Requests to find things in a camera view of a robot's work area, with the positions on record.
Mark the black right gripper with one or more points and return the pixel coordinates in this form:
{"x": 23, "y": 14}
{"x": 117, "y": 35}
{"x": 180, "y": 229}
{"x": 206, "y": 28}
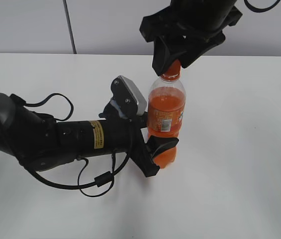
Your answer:
{"x": 194, "y": 28}

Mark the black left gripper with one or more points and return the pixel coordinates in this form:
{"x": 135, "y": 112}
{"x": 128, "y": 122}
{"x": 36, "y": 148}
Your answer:
{"x": 124, "y": 134}

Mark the orange bottle cap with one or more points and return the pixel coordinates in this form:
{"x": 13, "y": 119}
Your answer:
{"x": 174, "y": 69}

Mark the orange drink plastic bottle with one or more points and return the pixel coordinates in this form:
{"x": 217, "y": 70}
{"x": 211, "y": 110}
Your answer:
{"x": 166, "y": 103}

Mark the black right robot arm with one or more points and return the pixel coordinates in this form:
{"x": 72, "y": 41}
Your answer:
{"x": 187, "y": 29}

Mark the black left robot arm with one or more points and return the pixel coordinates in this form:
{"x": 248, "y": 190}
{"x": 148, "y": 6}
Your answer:
{"x": 42, "y": 142}

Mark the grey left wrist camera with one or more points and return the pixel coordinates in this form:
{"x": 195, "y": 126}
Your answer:
{"x": 127, "y": 98}

